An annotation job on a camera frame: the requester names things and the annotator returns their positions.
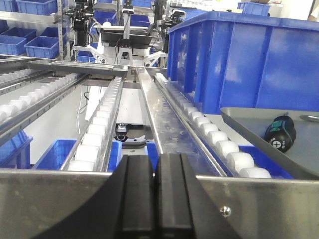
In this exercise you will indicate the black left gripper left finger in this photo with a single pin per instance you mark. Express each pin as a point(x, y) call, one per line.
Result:
point(122, 208)

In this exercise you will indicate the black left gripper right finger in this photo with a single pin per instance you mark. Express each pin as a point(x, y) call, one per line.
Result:
point(184, 209)

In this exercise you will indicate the green black screwdriver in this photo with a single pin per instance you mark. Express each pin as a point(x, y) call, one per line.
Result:
point(281, 133)

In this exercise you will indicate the large steel tray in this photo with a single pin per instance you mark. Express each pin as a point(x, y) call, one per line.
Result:
point(302, 159)

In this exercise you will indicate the small steel tray behind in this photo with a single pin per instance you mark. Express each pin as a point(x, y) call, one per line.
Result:
point(78, 67)

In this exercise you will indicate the large blue plastic bin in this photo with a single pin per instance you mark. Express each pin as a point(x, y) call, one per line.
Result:
point(226, 59)

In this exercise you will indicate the blue bins on shelf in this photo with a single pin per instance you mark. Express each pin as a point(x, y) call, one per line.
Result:
point(34, 28)

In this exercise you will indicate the left roller conveyor rail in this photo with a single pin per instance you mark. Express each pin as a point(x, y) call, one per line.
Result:
point(92, 150)

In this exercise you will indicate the roller conveyor rail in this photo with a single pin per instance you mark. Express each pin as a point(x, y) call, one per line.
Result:
point(236, 162)
point(92, 150)

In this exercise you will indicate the right roller conveyor rail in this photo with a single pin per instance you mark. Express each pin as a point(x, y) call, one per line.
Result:
point(236, 162)

